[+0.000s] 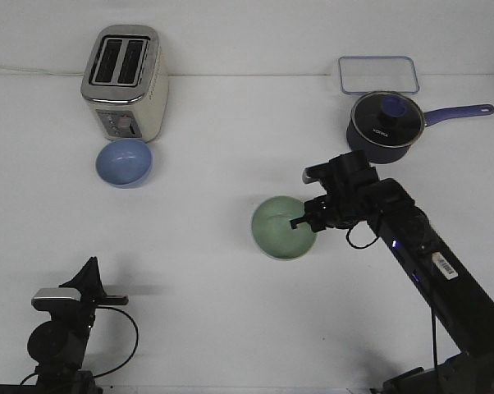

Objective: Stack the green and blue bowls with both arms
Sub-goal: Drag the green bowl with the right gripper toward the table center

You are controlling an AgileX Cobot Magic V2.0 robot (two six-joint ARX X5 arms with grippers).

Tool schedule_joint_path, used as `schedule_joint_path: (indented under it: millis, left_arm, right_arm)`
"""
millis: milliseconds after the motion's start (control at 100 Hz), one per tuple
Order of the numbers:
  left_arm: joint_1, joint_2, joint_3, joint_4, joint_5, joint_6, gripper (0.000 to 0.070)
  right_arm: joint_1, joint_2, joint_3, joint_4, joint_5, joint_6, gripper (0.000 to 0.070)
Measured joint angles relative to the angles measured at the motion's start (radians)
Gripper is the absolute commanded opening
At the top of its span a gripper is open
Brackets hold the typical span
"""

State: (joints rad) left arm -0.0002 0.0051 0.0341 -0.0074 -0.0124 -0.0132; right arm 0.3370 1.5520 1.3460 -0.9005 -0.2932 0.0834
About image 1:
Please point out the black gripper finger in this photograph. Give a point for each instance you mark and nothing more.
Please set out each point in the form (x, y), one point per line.
(87, 281)
(314, 220)

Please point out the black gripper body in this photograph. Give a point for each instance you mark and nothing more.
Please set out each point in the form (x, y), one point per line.
(340, 206)
(85, 311)

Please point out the green bowl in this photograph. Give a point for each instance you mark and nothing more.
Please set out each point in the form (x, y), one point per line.
(272, 231)

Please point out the blue bowl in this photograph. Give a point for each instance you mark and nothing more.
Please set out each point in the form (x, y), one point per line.
(124, 163)

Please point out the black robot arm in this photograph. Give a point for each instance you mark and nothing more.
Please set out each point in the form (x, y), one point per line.
(455, 298)
(59, 345)

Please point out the dark blue saucepan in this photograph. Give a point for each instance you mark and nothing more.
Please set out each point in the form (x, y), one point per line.
(381, 155)

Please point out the glass pot lid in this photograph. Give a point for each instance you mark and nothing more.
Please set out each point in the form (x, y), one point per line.
(387, 119)

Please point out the clear rectangular container lid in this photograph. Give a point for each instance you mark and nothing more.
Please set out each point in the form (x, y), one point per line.
(364, 74)

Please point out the cream and steel toaster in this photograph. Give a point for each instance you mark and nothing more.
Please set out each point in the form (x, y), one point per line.
(126, 83)

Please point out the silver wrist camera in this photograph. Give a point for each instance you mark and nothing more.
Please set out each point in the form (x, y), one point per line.
(321, 173)
(55, 299)

